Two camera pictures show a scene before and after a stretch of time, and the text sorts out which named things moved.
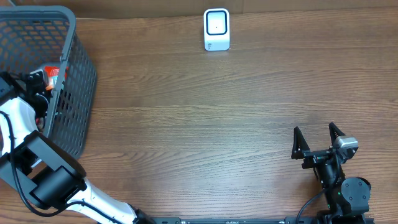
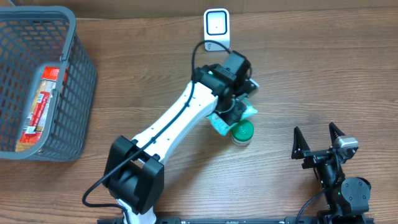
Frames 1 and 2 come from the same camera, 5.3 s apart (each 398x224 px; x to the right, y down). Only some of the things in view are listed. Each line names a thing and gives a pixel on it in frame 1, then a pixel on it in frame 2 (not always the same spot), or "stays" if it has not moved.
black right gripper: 318,154 stays
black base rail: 260,220 stays
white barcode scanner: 217,29 stays
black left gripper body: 34,83 to 234,114
